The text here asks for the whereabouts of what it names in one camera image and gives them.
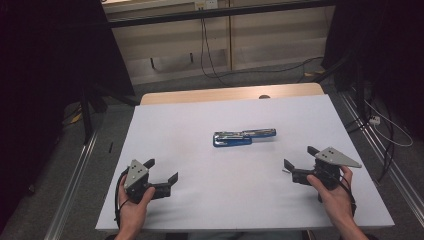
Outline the bundle of black cables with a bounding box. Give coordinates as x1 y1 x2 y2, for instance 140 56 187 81
344 111 397 184

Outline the wooden table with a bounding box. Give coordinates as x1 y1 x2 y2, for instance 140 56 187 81
139 82 325 106

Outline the beige wooden cabinet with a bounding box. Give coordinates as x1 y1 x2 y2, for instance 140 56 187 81
101 0 336 86

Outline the person's right hand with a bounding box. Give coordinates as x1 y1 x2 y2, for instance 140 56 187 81
306 165 358 225

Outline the blue stapler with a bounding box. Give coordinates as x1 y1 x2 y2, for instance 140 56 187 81
212 128 278 149

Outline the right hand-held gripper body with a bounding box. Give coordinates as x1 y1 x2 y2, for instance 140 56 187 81
291 146 363 204

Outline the left hand-held gripper black cable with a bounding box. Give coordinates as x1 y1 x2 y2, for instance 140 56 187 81
114 167 132 229

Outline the black metal stand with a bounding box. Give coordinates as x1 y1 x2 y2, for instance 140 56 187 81
78 84 138 146

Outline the black metal crossbar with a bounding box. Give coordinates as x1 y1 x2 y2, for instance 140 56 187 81
106 0 336 30

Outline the black floor cable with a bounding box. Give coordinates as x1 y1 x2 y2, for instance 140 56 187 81
229 55 325 84

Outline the white wall socket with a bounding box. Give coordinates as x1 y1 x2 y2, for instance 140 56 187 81
194 0 219 10

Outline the hand-held gripper black cable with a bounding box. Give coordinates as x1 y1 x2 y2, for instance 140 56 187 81
114 167 132 229
328 171 358 218

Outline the white cable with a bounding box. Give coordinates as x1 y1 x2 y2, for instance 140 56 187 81
363 99 414 148

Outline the white table mat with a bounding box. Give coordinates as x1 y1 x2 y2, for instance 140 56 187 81
95 94 396 233

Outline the black hanging cable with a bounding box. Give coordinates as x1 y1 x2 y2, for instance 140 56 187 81
198 7 234 88

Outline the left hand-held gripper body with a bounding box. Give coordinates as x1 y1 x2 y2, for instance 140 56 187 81
123 158 172 205

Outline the aluminium floor rail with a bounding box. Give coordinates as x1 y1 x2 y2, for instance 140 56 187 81
43 131 99 240
338 91 424 219

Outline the right hand-held gripper black cable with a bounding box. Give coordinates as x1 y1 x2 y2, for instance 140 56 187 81
328 171 358 218

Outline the black curtain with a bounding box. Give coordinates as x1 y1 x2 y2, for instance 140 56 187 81
321 0 424 143
0 0 136 234

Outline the person's left hand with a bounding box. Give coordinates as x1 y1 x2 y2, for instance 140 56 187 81
117 174 157 236

